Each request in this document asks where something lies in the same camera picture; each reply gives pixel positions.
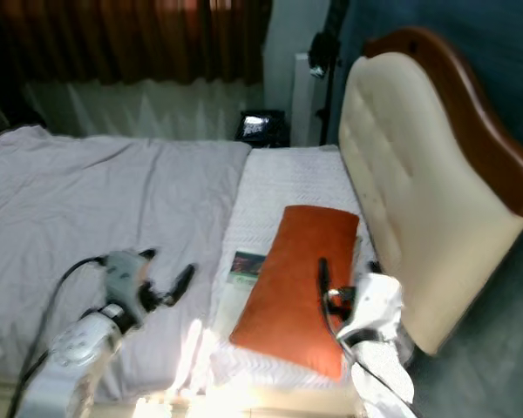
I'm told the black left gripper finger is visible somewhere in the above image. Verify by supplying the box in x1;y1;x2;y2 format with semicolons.
170;263;199;302

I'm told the orange pillow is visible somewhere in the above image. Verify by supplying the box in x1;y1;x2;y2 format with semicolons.
228;205;360;381

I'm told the white HBL book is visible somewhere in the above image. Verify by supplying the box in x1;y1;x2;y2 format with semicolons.
214;251;267;332

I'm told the cream tufted headboard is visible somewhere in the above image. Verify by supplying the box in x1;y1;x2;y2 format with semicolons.
338;51;523;356

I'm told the grey bed blanket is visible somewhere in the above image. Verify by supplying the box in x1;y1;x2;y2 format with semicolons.
0;125;252;393

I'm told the white patterned mattress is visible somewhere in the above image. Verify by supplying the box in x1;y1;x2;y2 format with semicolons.
192;144;376;401

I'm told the black Felix bag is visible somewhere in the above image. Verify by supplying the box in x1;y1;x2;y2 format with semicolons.
235;111;290;147

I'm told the white sheer curtain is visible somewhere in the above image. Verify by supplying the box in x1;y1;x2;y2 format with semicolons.
26;78;267;141

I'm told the tall white box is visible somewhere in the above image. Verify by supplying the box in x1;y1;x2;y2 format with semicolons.
290;52;328;146

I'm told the brown curtain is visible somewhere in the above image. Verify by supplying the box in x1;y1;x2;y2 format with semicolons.
0;0;273;86

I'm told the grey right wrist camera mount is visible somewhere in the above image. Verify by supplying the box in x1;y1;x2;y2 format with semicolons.
344;273;406;341

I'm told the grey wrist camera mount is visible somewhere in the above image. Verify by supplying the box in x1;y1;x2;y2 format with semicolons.
344;273;406;341
105;250;149;305

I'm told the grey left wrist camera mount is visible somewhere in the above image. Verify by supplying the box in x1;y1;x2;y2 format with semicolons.
105;250;149;305

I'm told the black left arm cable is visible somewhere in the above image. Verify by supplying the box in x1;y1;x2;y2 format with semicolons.
7;255;110;418

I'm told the brown wooden headboard frame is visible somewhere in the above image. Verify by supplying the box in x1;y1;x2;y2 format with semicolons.
362;26;523;219

